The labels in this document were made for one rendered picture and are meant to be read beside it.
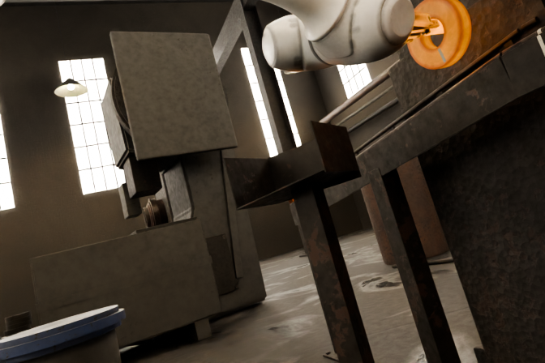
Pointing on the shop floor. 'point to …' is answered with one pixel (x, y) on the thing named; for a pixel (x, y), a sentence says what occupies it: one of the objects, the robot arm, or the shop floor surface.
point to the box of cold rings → (134, 283)
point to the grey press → (181, 150)
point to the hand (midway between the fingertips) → (433, 27)
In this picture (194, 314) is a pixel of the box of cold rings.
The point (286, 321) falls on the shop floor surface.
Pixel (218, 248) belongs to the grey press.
